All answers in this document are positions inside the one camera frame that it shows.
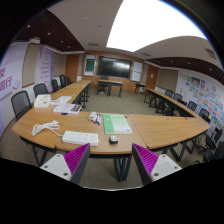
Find white wall board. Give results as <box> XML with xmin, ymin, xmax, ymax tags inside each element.
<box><xmin>130</xmin><ymin>61</ymin><xmax>144</xmax><ymax>83</ymax></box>

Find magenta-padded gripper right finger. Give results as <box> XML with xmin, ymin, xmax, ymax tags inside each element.
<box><xmin>131</xmin><ymin>143</ymin><xmax>183</xmax><ymax>186</ymax></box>

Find cream cardboard box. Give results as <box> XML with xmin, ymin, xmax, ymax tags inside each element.
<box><xmin>33</xmin><ymin>93</ymin><xmax>52</xmax><ymax>109</ymax></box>

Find group of colourful wall posters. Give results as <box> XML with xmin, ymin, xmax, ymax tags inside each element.
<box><xmin>178</xmin><ymin>74</ymin><xmax>224</xmax><ymax>129</ymax></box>

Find long wooden table row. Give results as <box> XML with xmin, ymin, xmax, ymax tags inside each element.
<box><xmin>49</xmin><ymin>79</ymin><xmax>93</xmax><ymax>109</ymax></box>
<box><xmin>143</xmin><ymin>87</ymin><xmax>201</xmax><ymax>118</ymax></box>

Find white coiled power cable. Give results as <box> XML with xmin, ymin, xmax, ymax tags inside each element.
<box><xmin>31</xmin><ymin>119</ymin><xmax>64</xmax><ymax>138</ymax></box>

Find white whiteboard eraser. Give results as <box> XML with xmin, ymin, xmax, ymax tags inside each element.
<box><xmin>88</xmin><ymin>111</ymin><xmax>98</xmax><ymax>122</ymax></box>

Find green booklet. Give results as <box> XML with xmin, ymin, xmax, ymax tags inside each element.
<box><xmin>102</xmin><ymin>113</ymin><xmax>134</xmax><ymax>135</ymax></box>

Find large bright ceiling light panel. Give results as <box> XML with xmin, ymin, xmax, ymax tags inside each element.
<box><xmin>105</xmin><ymin>0</ymin><xmax>208</xmax><ymax>53</ymax></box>

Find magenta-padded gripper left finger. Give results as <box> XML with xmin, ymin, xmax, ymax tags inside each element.
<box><xmin>39</xmin><ymin>143</ymin><xmax>92</xmax><ymax>186</ymax></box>

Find large black wall screen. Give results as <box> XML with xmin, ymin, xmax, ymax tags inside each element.
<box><xmin>97</xmin><ymin>55</ymin><xmax>133</xmax><ymax>80</ymax></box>

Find group of ceiling spotlights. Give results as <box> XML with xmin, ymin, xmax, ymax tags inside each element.
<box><xmin>24</xmin><ymin>23</ymin><xmax>88</xmax><ymax>51</ymax></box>

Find white paper sheets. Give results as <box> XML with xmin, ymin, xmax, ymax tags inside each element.
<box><xmin>49</xmin><ymin>95</ymin><xmax>73</xmax><ymax>106</ymax></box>

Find grey charger block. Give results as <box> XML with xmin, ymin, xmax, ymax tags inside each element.
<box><xmin>108</xmin><ymin>134</ymin><xmax>119</xmax><ymax>145</ymax></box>

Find wooden door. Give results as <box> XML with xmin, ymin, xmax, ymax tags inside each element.
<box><xmin>64</xmin><ymin>54</ymin><xmax>80</xmax><ymax>84</ymax></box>
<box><xmin>145</xmin><ymin>64</ymin><xmax>159</xmax><ymax>91</ymax></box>

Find group of black office chairs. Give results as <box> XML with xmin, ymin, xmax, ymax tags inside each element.
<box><xmin>164</xmin><ymin>88</ymin><xmax>224</xmax><ymax>164</ymax></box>
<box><xmin>50</xmin><ymin>74</ymin><xmax>74</xmax><ymax>94</ymax></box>

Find black chair behind front desk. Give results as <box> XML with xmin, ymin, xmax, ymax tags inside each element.
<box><xmin>97</xmin><ymin>75</ymin><xmax>110</xmax><ymax>95</ymax></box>

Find green wall board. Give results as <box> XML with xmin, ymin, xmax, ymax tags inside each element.
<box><xmin>83</xmin><ymin>54</ymin><xmax>97</xmax><ymax>77</ymax></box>

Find small dark side table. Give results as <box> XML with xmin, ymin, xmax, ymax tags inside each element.
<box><xmin>134</xmin><ymin>82</ymin><xmax>147</xmax><ymax>95</ymax></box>

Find black mesh office chair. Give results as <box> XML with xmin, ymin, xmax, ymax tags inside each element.
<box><xmin>32</xmin><ymin>82</ymin><xmax>50</xmax><ymax>99</ymax></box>
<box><xmin>10</xmin><ymin>90</ymin><xmax>33</xmax><ymax>121</ymax></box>

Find white power strip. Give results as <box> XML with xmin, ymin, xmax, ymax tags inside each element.
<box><xmin>61</xmin><ymin>130</ymin><xmax>100</xmax><ymax>147</ymax></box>

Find dark front desk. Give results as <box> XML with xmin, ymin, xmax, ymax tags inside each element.
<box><xmin>98</xmin><ymin>79</ymin><xmax>124</xmax><ymax>98</ymax></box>

